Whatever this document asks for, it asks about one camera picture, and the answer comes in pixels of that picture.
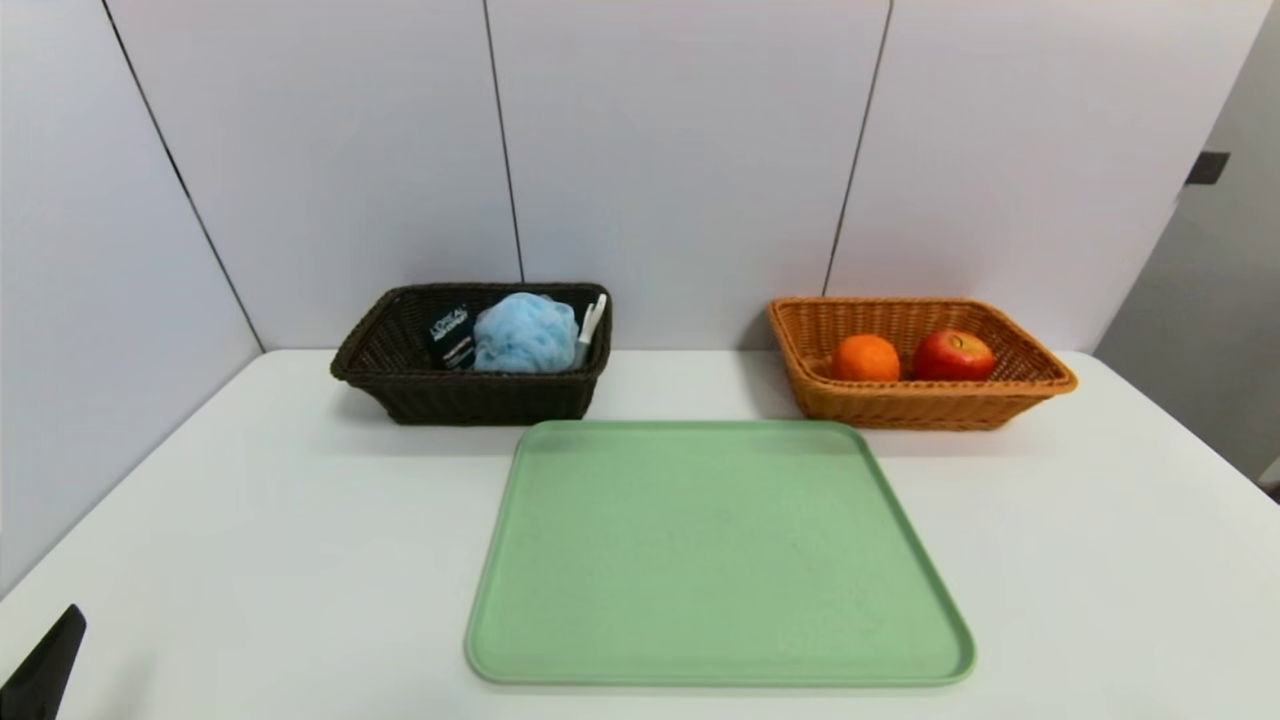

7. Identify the white peeler with grey handle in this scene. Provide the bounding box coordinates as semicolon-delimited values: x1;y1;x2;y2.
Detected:
574;293;609;369

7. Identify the blue mesh bath loofah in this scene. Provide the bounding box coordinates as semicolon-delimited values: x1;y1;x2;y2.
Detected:
472;292;582;374

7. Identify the black cosmetic tube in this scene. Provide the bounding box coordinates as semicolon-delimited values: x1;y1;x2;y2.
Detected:
425;303;479;371

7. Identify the orange fruit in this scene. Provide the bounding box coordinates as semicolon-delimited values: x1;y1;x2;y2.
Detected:
832;333;902;382

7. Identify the red apple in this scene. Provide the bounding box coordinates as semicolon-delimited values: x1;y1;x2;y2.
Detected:
912;329;998;382

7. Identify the dark brown wicker basket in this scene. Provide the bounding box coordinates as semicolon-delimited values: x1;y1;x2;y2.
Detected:
331;283;613;427

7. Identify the orange wicker basket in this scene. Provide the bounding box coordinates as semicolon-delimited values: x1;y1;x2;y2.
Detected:
767;296;1078;432

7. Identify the green plastic tray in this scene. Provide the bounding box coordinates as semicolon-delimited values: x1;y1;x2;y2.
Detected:
465;419;976;688

